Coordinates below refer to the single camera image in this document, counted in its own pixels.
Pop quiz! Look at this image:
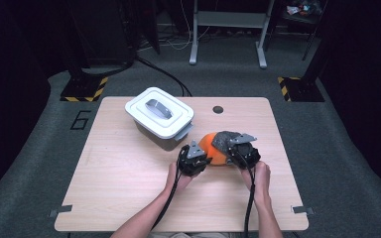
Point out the orange plush toy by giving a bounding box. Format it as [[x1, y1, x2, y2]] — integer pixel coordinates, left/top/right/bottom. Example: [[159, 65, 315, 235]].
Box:
[[197, 132, 232, 167]]

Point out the left hand-held gripper black cable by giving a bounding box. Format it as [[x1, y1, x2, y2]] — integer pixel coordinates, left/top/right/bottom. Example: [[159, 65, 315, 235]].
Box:
[[151, 152, 184, 231]]

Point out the grey tape strip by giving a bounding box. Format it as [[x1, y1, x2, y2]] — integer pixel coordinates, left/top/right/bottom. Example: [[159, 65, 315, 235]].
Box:
[[292, 205, 315, 215], [49, 204, 73, 218]]

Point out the thick black looped floor cable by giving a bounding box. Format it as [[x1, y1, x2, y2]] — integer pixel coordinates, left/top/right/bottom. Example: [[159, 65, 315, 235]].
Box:
[[78, 56, 137, 77]]

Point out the white floor cable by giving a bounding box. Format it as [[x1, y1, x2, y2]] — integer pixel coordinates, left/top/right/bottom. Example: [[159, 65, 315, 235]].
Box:
[[165, 0, 212, 52]]

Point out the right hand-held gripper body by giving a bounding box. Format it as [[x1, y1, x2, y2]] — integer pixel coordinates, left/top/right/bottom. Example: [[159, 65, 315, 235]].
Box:
[[227, 133, 262, 171]]

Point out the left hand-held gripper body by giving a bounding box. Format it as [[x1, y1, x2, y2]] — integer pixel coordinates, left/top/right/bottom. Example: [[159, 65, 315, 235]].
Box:
[[177, 141, 209, 177]]

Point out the black floor cable bundle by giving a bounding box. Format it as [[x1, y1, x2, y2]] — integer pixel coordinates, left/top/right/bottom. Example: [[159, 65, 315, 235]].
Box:
[[135, 57, 193, 97]]

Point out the white desk frame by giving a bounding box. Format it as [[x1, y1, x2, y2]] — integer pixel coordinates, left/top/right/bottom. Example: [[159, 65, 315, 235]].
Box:
[[189, 0, 276, 69]]

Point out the black stand base striped edge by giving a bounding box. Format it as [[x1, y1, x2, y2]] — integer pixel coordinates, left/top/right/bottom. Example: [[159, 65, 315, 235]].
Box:
[[60, 74, 109, 103], [277, 76, 325, 103]]

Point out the person's left hand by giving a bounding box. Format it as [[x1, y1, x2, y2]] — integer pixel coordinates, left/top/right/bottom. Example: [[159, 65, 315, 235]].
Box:
[[166, 162, 201, 193]]

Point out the person's right hand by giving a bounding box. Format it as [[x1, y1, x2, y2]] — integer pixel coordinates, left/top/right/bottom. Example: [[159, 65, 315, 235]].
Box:
[[239, 161, 272, 203]]

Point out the grey cloth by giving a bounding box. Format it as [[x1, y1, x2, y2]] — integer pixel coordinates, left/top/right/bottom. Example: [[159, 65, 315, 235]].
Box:
[[211, 130, 242, 155]]

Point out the right hand-held gripper black cable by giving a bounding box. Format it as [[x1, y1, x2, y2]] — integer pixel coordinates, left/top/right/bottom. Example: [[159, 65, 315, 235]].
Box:
[[239, 153, 256, 238]]

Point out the white lid with grey handle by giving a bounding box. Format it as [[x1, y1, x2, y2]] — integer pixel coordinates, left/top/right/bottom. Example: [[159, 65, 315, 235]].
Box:
[[124, 86, 195, 140]]

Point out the hand-held gripper black cable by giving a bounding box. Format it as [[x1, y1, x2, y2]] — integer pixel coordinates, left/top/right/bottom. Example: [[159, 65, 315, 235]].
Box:
[[239, 153, 256, 238], [151, 152, 184, 231]]

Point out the grey clear storage box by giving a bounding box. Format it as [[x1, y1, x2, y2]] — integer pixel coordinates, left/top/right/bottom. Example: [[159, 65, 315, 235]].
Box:
[[133, 119, 195, 153]]

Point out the black cabinet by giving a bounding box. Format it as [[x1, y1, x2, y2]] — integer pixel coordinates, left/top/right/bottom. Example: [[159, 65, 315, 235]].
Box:
[[68, 0, 137, 66]]

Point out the colourful clutter on dark shelf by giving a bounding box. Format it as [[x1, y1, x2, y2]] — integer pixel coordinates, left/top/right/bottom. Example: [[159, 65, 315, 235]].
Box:
[[286, 0, 323, 18]]

